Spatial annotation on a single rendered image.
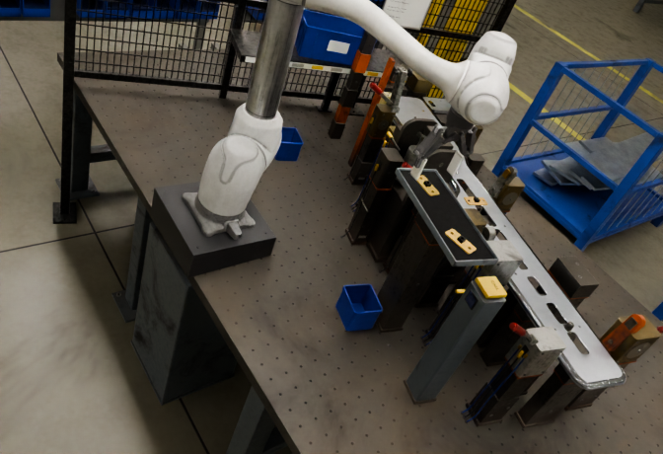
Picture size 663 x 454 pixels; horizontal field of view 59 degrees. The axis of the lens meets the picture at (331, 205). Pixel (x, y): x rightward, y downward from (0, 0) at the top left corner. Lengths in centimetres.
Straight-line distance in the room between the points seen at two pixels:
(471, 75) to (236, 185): 75
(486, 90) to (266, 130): 78
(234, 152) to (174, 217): 29
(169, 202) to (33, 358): 90
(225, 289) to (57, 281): 107
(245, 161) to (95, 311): 115
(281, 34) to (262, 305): 79
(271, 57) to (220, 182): 39
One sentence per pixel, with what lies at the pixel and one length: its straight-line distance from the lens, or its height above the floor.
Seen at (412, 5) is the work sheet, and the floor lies 125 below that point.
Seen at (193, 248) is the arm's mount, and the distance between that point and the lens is 178.
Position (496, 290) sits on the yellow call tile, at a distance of 148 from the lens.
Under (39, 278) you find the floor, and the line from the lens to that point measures 274.
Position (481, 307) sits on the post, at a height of 112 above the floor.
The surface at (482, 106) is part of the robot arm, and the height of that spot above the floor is 154.
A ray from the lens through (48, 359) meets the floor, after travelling 249.
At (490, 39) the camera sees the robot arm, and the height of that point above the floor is 161.
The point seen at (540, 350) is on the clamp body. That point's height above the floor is 106.
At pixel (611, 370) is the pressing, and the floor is 100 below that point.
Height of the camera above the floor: 205
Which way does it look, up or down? 37 degrees down
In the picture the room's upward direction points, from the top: 22 degrees clockwise
